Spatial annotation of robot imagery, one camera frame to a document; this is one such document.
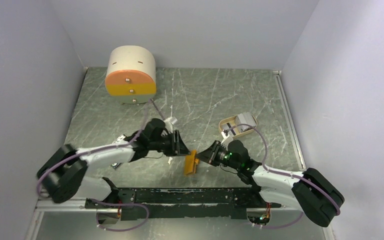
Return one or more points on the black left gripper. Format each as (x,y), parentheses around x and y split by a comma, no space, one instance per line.
(177,147)

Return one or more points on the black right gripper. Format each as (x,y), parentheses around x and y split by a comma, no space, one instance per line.
(208,154)

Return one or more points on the orange blue card holder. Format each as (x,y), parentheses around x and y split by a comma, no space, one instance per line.
(190,163)

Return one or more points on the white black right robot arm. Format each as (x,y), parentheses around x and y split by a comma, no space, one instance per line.
(306,191)

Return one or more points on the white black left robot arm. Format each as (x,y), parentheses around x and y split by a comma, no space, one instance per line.
(63,176)

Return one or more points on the stack of grey cards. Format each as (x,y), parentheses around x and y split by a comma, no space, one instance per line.
(246,118)

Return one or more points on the beige oval tray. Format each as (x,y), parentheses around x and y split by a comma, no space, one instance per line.
(239,129)

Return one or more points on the beige orange drawer cabinet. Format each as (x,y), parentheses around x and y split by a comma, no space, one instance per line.
(131,75)

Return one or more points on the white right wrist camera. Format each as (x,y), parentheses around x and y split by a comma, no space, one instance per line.
(228,137)

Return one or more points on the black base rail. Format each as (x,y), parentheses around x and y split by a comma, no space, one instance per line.
(162,203)

